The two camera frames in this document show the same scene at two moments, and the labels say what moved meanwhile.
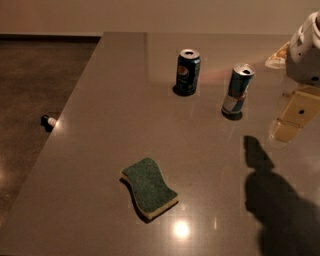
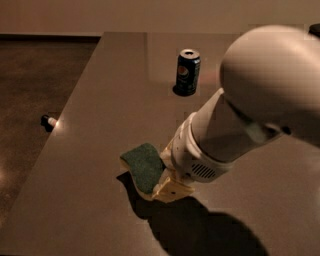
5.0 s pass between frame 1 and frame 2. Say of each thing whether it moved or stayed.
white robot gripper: moved
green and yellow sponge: moved
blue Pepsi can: stayed
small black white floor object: stayed
